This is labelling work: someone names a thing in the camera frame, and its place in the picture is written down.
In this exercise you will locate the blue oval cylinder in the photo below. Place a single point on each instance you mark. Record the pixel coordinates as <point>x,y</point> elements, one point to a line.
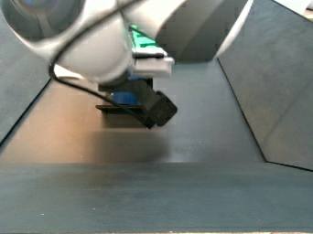
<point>122,95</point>

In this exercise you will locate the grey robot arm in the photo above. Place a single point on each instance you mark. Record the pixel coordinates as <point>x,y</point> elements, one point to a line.
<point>106,38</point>

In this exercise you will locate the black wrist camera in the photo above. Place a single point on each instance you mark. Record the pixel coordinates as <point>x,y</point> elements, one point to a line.
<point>158,107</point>

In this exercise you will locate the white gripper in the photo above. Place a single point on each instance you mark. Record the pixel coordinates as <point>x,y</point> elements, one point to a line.
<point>152,63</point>

